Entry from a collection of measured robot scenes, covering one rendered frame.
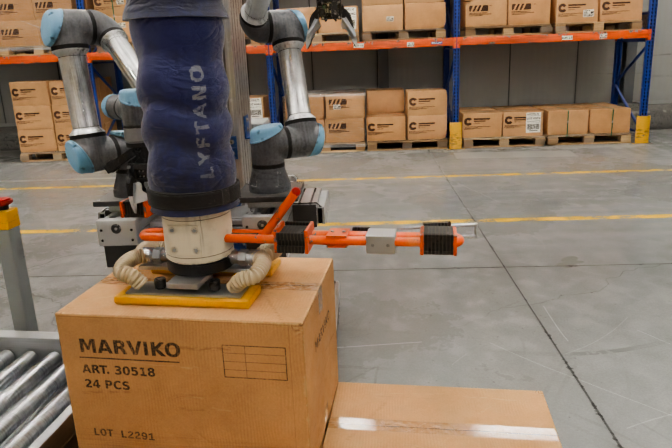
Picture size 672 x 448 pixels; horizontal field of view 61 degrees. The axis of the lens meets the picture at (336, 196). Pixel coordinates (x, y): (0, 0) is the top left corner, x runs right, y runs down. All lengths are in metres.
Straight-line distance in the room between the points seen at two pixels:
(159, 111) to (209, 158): 0.15
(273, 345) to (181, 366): 0.23
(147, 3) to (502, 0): 7.76
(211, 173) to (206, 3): 0.38
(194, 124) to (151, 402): 0.67
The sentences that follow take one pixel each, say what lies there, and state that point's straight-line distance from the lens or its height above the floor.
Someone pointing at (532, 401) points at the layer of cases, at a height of 0.54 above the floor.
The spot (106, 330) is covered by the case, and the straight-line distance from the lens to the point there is 1.47.
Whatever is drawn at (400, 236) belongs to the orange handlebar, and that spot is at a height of 1.08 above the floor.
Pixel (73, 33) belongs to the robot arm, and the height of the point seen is 1.60.
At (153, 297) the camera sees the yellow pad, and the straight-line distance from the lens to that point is 1.45.
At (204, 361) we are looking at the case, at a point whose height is 0.84.
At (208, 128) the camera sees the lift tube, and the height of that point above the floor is 1.35.
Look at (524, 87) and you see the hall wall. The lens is 10.27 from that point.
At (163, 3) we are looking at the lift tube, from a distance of 1.33.
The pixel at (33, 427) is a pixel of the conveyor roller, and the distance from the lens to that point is 1.89.
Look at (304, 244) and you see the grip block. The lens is 1.38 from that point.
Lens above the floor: 1.52
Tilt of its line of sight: 14 degrees down
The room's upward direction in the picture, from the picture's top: 2 degrees counter-clockwise
